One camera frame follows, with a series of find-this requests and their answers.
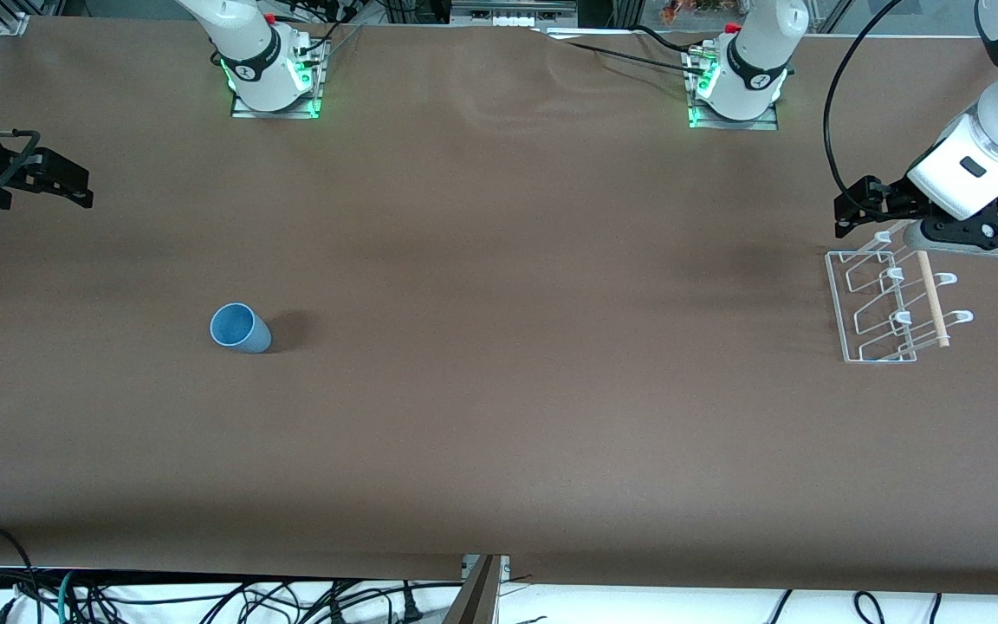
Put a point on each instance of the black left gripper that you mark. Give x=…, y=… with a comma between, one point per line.
x=894, y=198

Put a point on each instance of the blue plastic cup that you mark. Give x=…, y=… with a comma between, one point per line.
x=239, y=329

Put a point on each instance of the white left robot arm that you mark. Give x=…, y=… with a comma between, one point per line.
x=754, y=74

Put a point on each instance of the orange background objects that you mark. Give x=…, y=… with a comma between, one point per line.
x=694, y=9

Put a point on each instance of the white power strip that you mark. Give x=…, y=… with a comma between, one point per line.
x=512, y=12

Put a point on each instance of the brown table cover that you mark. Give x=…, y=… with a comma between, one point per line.
x=499, y=364

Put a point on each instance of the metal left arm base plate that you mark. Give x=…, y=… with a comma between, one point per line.
x=729, y=123

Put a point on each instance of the aluminium frame profile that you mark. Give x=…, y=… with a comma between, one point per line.
x=9, y=16

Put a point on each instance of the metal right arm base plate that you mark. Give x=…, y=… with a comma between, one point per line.
x=243, y=109

